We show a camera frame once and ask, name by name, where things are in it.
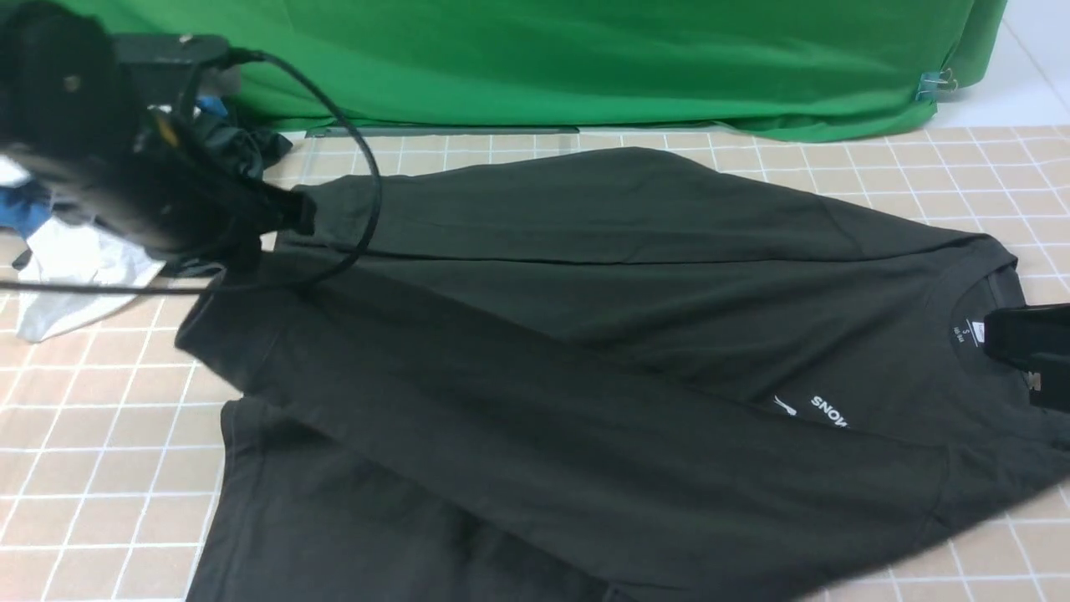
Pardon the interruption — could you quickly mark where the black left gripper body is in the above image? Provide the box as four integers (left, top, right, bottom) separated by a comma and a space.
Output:
50, 110, 284, 263

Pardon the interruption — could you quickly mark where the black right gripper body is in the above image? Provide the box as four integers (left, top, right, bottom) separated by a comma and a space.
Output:
983, 304, 1069, 411

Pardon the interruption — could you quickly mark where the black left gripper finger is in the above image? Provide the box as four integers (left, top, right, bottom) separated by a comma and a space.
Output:
272, 191, 317, 236

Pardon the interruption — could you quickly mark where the dark gray long-sleeved shirt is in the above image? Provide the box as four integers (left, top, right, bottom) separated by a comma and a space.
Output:
175, 148, 1067, 601

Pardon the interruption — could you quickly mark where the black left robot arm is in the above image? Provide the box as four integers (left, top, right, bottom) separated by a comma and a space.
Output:
3, 1, 316, 263

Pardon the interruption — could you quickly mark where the white crumpled shirt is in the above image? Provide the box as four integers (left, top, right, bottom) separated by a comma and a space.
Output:
15, 205, 165, 344

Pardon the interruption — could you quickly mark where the dark teal crumpled garment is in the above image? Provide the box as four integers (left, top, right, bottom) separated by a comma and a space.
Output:
159, 113, 294, 278

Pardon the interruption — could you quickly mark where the blue crumpled garment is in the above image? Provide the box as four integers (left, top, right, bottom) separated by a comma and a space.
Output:
0, 94, 229, 240

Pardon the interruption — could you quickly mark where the blue binder clip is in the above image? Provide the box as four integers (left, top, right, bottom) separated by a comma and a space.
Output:
915, 68, 960, 102

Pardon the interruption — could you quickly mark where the green backdrop cloth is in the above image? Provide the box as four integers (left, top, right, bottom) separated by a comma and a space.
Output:
68, 1, 1006, 142

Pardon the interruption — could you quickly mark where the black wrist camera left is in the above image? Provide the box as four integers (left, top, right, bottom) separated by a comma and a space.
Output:
111, 33, 242, 105

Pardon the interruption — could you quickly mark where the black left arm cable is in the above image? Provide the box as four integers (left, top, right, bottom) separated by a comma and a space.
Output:
0, 48, 384, 295

